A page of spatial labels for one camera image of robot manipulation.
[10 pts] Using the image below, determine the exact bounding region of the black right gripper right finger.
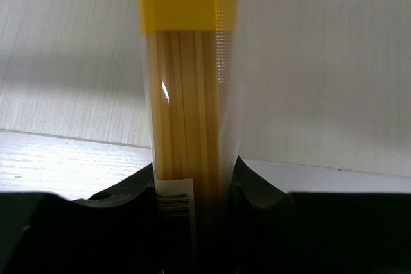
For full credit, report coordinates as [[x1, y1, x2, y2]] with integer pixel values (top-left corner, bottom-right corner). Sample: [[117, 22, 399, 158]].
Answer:
[[232, 159, 410, 273]]

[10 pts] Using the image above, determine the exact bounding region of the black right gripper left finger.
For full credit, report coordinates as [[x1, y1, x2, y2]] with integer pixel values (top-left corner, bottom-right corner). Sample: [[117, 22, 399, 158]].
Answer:
[[1, 166, 157, 273]]

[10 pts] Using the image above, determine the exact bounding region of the yellow spaghetti bag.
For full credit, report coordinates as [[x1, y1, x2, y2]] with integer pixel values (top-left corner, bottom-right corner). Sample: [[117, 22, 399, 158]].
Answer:
[[138, 0, 241, 273]]

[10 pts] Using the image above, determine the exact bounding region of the white two-tier shelf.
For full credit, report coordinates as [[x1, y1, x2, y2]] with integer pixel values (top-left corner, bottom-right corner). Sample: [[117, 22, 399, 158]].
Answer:
[[0, 0, 411, 178]]

